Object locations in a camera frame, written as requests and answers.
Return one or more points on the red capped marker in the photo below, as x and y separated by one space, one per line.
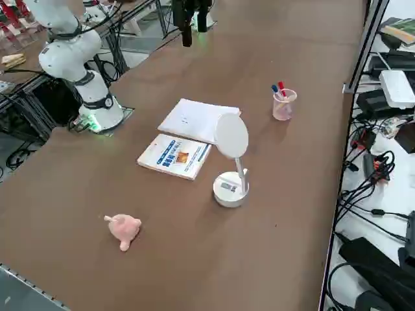
281 85

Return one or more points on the yellow green highlighter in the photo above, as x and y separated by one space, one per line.
285 105

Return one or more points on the white clipboard with black clip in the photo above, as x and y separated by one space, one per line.
194 120

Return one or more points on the aluminium profile post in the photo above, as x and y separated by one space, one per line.
368 42

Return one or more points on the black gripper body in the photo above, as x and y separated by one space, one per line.
184 9

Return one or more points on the pink plush toy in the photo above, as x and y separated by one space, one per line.
123 230

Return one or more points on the green book stack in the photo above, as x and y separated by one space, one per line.
398 29

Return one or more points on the pink translucent pen cup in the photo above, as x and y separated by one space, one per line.
284 110

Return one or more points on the white and blue book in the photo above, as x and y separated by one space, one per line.
175 157

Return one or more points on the wooden blocks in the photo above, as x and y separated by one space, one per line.
14 61

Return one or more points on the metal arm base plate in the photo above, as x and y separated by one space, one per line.
126 113

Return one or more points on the black power adapter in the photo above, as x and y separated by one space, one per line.
373 103

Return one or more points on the white router box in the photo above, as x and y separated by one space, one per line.
397 89

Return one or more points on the white foldable desk lamp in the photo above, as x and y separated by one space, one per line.
231 136

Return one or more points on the blue capped marker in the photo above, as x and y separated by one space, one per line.
275 89

